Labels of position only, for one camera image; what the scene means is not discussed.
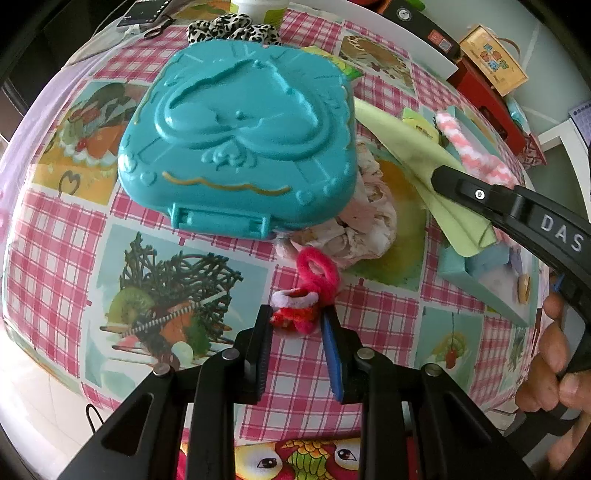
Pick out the white side table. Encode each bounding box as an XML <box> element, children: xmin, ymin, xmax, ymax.
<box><xmin>526</xmin><ymin>108</ymin><xmax>591</xmax><ymax>153</ymax></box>

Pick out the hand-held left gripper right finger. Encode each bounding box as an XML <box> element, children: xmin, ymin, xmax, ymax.
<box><xmin>321</xmin><ymin>305</ymin><xmax>539</xmax><ymax>480</ymax></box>

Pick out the red patterned box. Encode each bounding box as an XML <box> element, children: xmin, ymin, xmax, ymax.
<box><xmin>519</xmin><ymin>131</ymin><xmax>548</xmax><ymax>167</ymax></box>

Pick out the teal rimmed tray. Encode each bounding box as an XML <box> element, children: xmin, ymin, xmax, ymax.
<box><xmin>436</xmin><ymin>105</ymin><xmax>536</xmax><ymax>328</ymax></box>

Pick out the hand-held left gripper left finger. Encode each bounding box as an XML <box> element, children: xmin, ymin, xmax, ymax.
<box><xmin>60</xmin><ymin>305</ymin><xmax>274</xmax><ymax>480</ymax></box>

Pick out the pink floral scrunchie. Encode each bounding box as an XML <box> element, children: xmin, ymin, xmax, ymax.
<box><xmin>277</xmin><ymin>143</ymin><xmax>399</xmax><ymax>268</ymax></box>

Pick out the red carton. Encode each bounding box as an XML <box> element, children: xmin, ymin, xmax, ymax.
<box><xmin>448</xmin><ymin>60</ymin><xmax>527</xmax><ymax>158</ymax></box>

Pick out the red pipe cleaner toy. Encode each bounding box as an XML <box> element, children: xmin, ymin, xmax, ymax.
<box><xmin>270</xmin><ymin>247</ymin><xmax>342</xmax><ymax>335</ymax></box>

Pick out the leopard print scrunchie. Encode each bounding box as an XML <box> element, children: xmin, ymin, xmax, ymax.
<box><xmin>186</xmin><ymin>14</ymin><xmax>281</xmax><ymax>47</ymax></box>

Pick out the black smartphone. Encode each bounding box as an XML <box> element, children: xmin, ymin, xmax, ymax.
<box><xmin>115</xmin><ymin>0</ymin><xmax>174</xmax><ymax>29</ymax></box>

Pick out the black cardboard box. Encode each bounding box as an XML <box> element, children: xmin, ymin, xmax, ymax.
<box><xmin>381</xmin><ymin>0</ymin><xmax>462</xmax><ymax>61</ymax></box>

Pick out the green tissue pack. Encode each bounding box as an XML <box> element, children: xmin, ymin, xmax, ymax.
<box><xmin>401</xmin><ymin>108</ymin><xmax>441</xmax><ymax>144</ymax></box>

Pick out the purple dotted board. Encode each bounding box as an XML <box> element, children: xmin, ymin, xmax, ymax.
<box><xmin>570</xmin><ymin>99</ymin><xmax>591</xmax><ymax>134</ymax></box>

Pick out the pink plaid tablecloth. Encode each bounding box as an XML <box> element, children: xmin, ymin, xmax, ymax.
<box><xmin>0</xmin><ymin>0</ymin><xmax>555</xmax><ymax>444</ymax></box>

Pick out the teal plastic toy case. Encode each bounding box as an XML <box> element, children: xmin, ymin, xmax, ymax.
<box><xmin>116</xmin><ymin>44</ymin><xmax>357</xmax><ymax>241</ymax></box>

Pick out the white pill bottle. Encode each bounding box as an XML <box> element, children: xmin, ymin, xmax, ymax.
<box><xmin>231</xmin><ymin>0</ymin><xmax>289</xmax><ymax>12</ymax></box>

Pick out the light blue wipes pack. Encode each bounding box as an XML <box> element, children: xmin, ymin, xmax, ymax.
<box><xmin>508</xmin><ymin>97</ymin><xmax>532</xmax><ymax>134</ymax></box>

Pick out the person's right hand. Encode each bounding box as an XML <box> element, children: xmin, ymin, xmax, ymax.
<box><xmin>515</xmin><ymin>293</ymin><xmax>591</xmax><ymax>469</ymax></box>

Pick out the light green cloth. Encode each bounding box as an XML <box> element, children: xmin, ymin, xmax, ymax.
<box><xmin>355</xmin><ymin>99</ymin><xmax>497</xmax><ymax>257</ymax></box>

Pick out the pink white striped fluffy sock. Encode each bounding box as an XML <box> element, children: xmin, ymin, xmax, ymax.
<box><xmin>436</xmin><ymin>108</ymin><xmax>518</xmax><ymax>188</ymax></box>

